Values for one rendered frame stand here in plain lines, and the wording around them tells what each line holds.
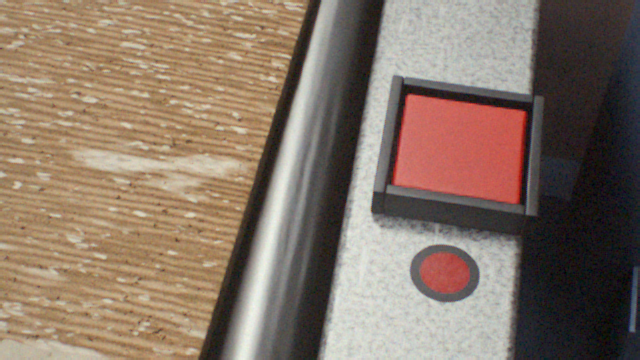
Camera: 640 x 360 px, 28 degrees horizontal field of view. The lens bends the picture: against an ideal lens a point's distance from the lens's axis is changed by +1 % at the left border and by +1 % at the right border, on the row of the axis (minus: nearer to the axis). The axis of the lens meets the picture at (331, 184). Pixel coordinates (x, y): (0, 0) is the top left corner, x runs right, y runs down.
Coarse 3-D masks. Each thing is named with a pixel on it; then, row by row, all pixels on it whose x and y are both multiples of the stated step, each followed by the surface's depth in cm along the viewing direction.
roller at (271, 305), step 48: (336, 0) 67; (336, 48) 65; (288, 96) 63; (336, 96) 64; (288, 144) 61; (336, 144) 63; (288, 192) 59; (288, 240) 57; (240, 288) 56; (288, 288) 56; (240, 336) 54; (288, 336) 55
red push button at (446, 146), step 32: (416, 96) 62; (416, 128) 61; (448, 128) 61; (480, 128) 61; (512, 128) 61; (416, 160) 59; (448, 160) 60; (480, 160) 60; (512, 160) 60; (448, 192) 58; (480, 192) 58; (512, 192) 59
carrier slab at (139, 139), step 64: (0, 0) 64; (64, 0) 64; (128, 0) 64; (192, 0) 64; (256, 0) 65; (0, 64) 61; (64, 64) 61; (128, 64) 61; (192, 64) 62; (256, 64) 62; (0, 128) 58; (64, 128) 59; (128, 128) 59; (192, 128) 59; (256, 128) 59; (0, 192) 56; (64, 192) 56; (128, 192) 56; (192, 192) 57; (0, 256) 54; (64, 256) 54; (128, 256) 54; (192, 256) 54; (0, 320) 52; (64, 320) 52; (128, 320) 52; (192, 320) 52
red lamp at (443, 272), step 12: (432, 264) 57; (444, 264) 57; (456, 264) 57; (432, 276) 57; (444, 276) 57; (456, 276) 57; (468, 276) 57; (432, 288) 57; (444, 288) 57; (456, 288) 57
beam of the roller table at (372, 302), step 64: (384, 0) 69; (448, 0) 69; (512, 0) 69; (384, 64) 65; (448, 64) 66; (512, 64) 66; (384, 256) 58; (512, 256) 58; (384, 320) 55; (448, 320) 56; (512, 320) 56
